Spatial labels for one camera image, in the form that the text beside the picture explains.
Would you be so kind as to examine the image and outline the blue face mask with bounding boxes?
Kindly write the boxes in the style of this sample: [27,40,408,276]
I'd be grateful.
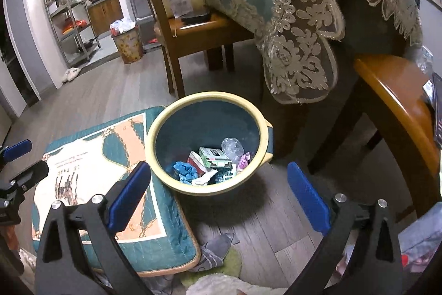
[172,162,199,185]

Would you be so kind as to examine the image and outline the teal lace tablecloth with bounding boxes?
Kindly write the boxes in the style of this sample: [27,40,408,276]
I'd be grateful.
[191,0,424,105]

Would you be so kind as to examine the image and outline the metal shelf rack left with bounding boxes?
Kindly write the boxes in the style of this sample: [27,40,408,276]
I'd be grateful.
[43,0,101,68]

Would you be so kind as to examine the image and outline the black phone on chair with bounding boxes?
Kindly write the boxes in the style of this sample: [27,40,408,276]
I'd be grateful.
[180,9,211,25]

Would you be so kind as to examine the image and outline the white tissue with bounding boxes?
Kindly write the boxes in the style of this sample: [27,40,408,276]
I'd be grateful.
[192,169,218,186]

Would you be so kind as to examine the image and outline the white slippers pair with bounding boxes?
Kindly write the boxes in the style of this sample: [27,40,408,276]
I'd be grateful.
[62,67,81,83]

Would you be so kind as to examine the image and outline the white medicine box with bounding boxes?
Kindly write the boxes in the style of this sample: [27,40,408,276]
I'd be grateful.
[199,147,231,168]

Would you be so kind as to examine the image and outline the teal patterned floor cushion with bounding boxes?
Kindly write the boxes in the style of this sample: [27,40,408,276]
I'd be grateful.
[31,106,201,277]

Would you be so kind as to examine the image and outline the clear plastic wrap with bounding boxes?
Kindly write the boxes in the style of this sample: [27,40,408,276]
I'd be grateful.
[221,138,245,164]

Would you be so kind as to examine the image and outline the floral kitchen trash can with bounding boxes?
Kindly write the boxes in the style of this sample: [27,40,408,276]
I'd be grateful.
[109,18,144,64]

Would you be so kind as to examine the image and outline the yellow rimmed teal trash bin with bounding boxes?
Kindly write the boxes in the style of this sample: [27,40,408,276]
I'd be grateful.
[145,91,273,197]

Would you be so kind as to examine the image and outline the wooden dining chair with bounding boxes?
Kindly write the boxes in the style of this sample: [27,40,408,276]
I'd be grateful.
[148,0,253,98]

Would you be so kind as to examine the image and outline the pink wrapper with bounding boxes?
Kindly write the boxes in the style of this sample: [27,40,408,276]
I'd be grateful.
[237,152,251,173]

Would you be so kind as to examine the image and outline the grey shelf rack right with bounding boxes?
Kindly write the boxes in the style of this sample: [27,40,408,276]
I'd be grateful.
[129,0,160,52]

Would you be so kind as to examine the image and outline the grey sock on floor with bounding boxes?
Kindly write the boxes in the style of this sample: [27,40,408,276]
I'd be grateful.
[190,233,239,273]

